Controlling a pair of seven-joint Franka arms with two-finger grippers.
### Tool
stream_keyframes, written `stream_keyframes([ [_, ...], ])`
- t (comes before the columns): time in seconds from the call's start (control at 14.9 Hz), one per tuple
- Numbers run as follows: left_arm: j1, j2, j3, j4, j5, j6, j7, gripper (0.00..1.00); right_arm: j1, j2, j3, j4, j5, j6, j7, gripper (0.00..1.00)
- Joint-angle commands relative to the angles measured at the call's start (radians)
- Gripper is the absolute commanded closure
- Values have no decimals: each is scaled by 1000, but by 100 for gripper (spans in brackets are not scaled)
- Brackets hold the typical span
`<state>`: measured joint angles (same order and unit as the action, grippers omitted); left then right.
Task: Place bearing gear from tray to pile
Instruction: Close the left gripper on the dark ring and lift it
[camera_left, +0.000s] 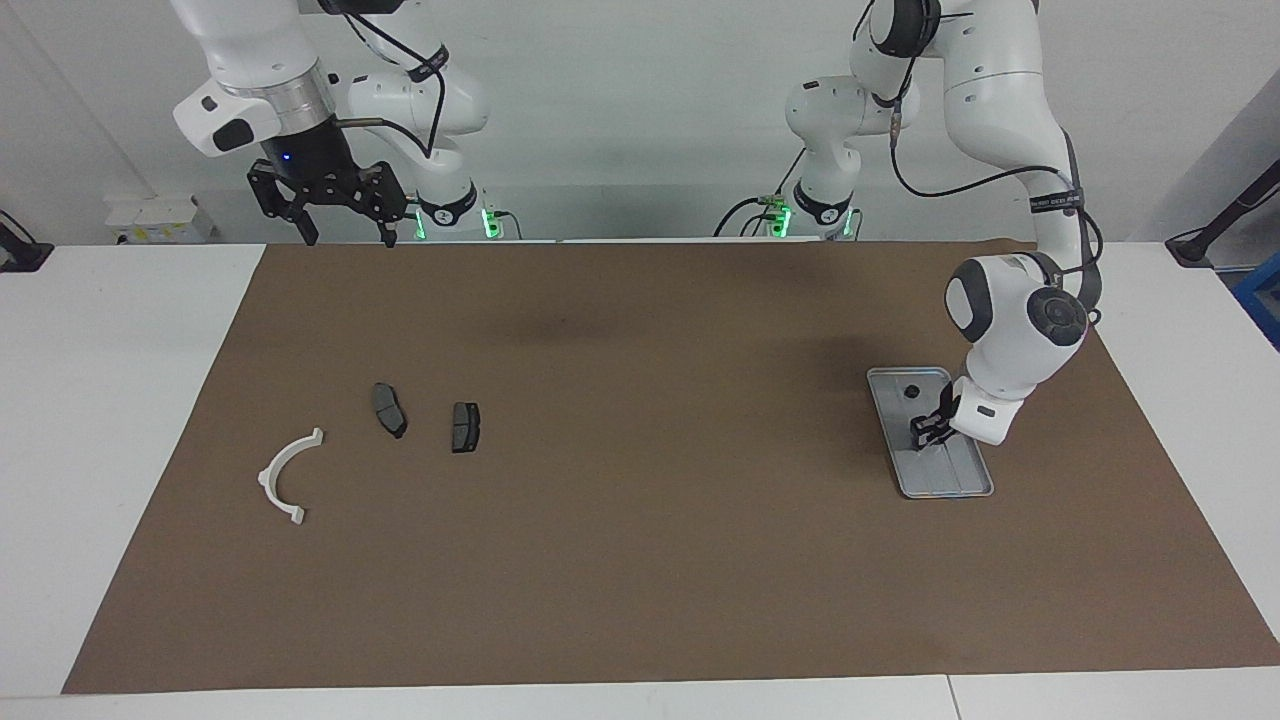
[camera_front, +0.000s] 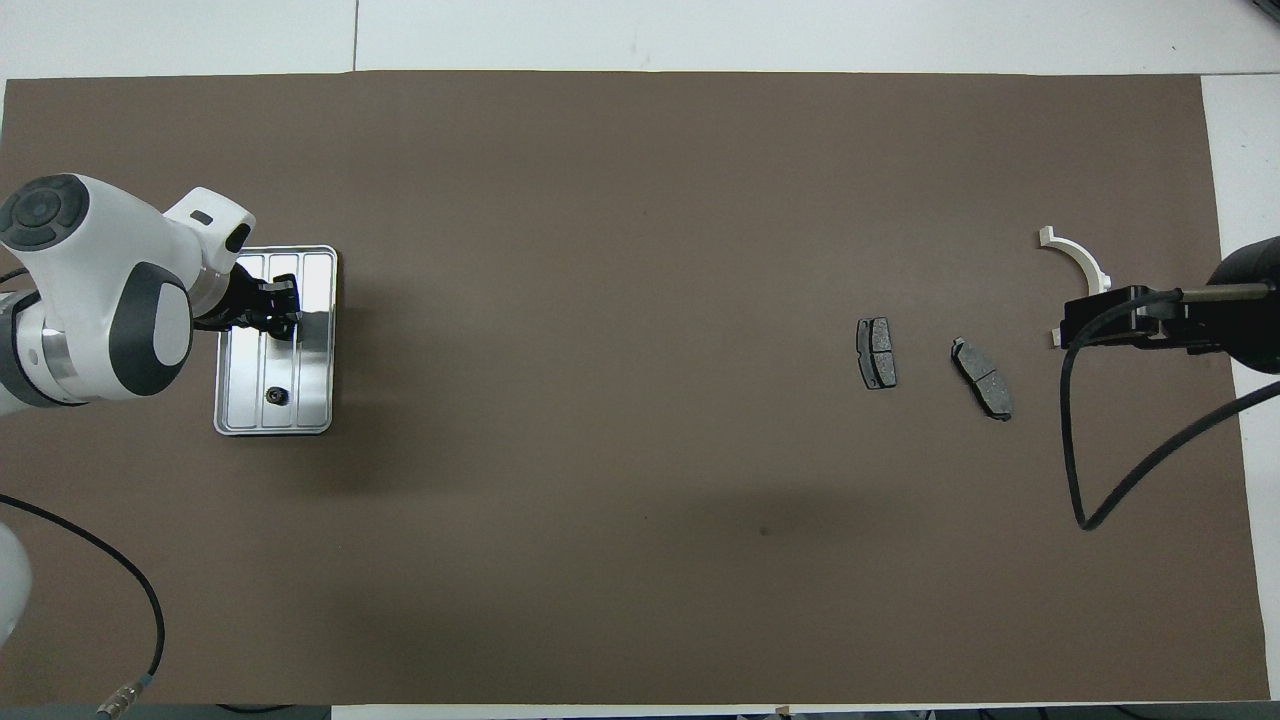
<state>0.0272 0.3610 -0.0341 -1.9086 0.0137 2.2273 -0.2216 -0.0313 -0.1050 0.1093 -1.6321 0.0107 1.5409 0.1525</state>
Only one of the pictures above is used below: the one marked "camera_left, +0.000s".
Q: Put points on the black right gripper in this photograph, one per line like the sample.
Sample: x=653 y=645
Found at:
x=310 y=155

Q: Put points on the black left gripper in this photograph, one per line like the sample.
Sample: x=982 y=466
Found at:
x=945 y=410

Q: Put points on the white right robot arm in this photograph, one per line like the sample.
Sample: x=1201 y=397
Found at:
x=250 y=50

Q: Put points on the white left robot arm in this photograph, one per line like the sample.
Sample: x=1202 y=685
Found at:
x=1000 y=100

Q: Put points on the silver metal tray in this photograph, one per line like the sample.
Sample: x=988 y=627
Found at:
x=940 y=480

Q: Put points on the white box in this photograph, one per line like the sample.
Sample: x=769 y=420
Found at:
x=160 y=220

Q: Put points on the dark grey curved brake pad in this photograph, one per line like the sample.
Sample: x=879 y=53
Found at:
x=388 y=408

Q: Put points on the dark grey rectangular brake pad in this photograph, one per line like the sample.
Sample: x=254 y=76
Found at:
x=466 y=428

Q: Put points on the brown table mat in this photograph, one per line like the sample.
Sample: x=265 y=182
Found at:
x=650 y=500

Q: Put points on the black stand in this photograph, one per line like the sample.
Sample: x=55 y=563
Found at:
x=1195 y=245

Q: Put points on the blue crate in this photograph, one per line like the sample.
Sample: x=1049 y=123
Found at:
x=1262 y=300

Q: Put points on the white curved plastic bracket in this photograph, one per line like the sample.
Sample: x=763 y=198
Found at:
x=268 y=480

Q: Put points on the black clamp mount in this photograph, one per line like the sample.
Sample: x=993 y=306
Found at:
x=25 y=258

